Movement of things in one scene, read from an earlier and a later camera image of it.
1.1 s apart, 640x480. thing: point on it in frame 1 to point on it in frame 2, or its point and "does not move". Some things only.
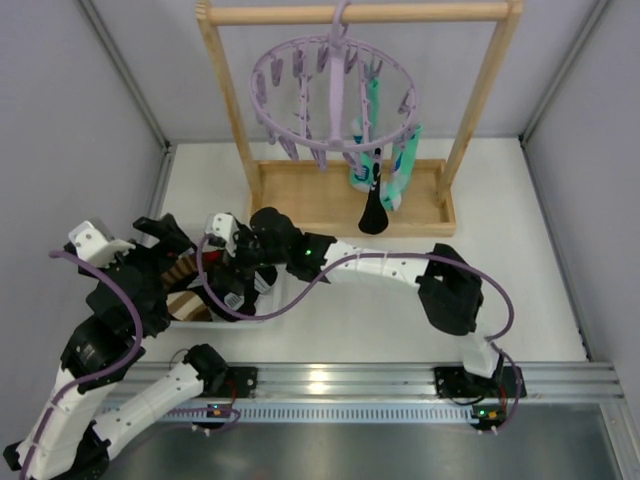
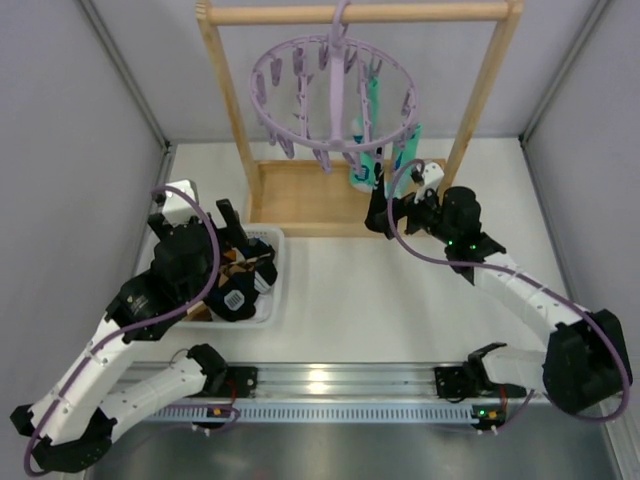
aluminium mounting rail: x=546 y=382 does not move
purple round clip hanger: x=334 y=92 does not move
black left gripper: x=151 y=251 to x=191 y=231
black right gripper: x=239 y=282 to x=395 y=211
